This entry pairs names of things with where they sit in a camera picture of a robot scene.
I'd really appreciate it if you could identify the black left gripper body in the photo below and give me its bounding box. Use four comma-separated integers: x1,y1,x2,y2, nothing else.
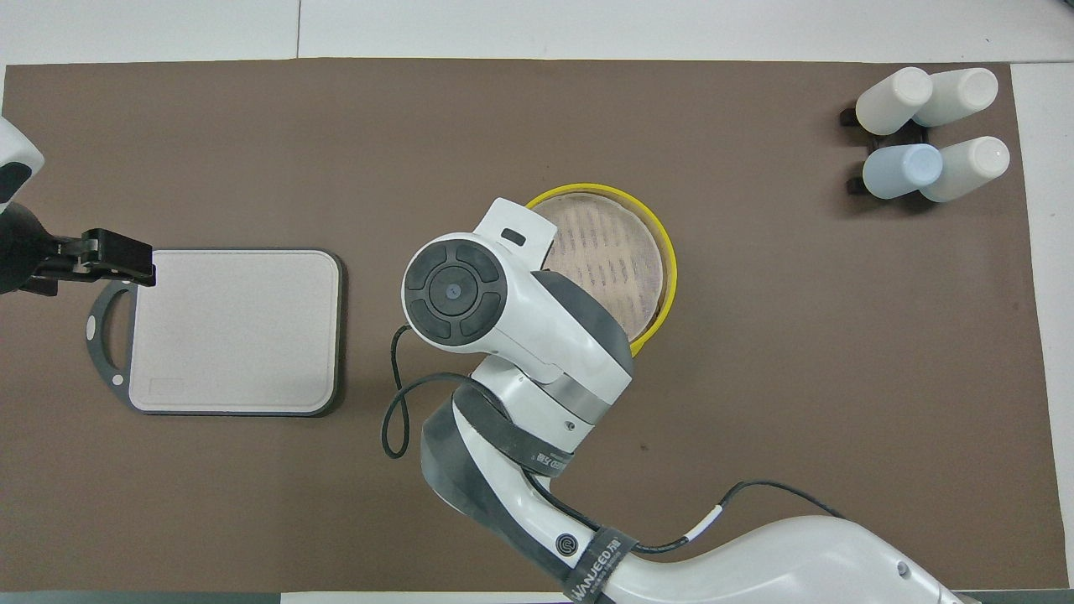
0,204,86,297

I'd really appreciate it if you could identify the yellow steamer lid tier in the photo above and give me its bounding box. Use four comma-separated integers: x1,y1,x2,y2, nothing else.
524,182,679,359

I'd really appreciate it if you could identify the white cutting board grey rim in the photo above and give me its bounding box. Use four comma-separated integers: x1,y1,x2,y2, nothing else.
84,247,345,418

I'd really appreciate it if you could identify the brown table mat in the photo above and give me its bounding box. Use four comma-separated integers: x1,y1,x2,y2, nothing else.
0,57,1068,595

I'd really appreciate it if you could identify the black cup rack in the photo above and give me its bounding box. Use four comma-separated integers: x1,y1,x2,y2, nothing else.
839,102,934,197

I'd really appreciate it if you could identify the light blue plastic cup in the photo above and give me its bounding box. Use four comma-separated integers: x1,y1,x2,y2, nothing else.
862,143,944,200

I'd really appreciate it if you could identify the white plastic cup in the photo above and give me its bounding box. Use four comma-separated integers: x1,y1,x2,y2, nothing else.
920,136,1011,203
855,67,934,136

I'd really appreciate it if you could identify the white cup blue rim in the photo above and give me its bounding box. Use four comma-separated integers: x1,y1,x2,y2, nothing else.
913,67,999,128

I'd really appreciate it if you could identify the black velcro strap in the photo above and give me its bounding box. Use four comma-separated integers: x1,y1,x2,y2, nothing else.
569,527,640,604
453,382,580,479

